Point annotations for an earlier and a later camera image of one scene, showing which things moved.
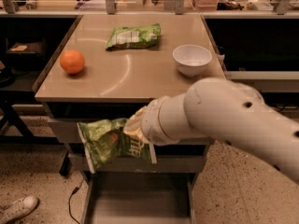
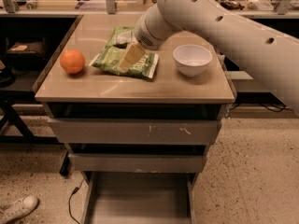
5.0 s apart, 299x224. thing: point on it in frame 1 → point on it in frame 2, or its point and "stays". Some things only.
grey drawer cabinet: [107, 67] stays
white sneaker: [18, 208] stays
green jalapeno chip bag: [106, 140] → [109, 57]
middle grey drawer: [164, 163] stays
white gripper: [150, 121] → [144, 37]
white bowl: [192, 60] stays
